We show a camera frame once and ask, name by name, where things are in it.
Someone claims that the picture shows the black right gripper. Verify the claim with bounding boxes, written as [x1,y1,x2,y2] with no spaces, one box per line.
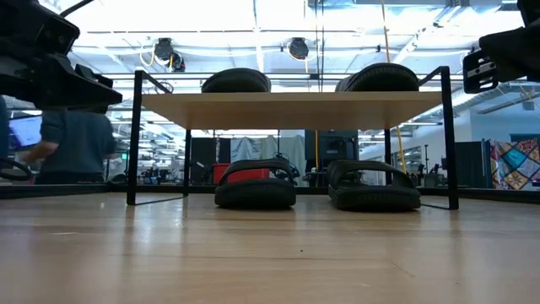
[462,0,540,94]

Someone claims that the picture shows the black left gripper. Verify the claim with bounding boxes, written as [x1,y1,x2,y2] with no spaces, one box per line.
[0,0,123,113]

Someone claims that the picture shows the black rubber slide sandal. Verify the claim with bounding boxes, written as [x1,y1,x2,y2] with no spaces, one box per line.
[213,158,298,209]
[200,67,273,94]
[334,62,421,93]
[327,159,422,211]

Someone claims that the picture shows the person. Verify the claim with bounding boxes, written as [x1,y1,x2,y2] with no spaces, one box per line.
[24,108,118,186]

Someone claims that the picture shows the bright laptop screen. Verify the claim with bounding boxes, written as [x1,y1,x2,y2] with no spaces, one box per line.
[8,115,43,149]

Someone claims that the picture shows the black partition panel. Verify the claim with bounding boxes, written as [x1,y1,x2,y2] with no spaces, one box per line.
[190,137,232,186]

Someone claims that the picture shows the red box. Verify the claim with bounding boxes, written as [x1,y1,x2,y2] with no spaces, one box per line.
[212,163,271,186]

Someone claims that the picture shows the grey cloth cover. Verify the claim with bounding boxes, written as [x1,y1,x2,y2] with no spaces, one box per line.
[230,134,307,170]

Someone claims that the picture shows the black equipment cabinet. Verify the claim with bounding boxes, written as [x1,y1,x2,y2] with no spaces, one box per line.
[304,129,359,187]

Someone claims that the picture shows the black machine part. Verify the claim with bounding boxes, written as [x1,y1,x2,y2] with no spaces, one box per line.
[272,152,301,181]

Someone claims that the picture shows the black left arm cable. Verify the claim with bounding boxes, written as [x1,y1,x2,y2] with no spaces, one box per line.
[60,0,95,18]

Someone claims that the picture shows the black ceiling cable reel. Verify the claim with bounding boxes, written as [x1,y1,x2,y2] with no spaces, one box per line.
[288,36,311,61]
[152,36,186,73]

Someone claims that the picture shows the colourful patchwork wall hanging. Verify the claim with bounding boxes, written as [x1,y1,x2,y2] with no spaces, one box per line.
[489,138,540,191]

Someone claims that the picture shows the black aluminium table frame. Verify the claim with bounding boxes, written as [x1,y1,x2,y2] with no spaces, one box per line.
[0,182,540,205]

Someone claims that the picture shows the yellow extension cable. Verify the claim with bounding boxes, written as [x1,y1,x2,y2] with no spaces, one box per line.
[381,0,407,174]

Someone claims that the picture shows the thin yellow hanging cord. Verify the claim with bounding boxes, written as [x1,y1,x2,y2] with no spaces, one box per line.
[314,129,321,187]

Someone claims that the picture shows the wooden shelf black metal frame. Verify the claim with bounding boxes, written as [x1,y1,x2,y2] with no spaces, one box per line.
[125,65,461,211]

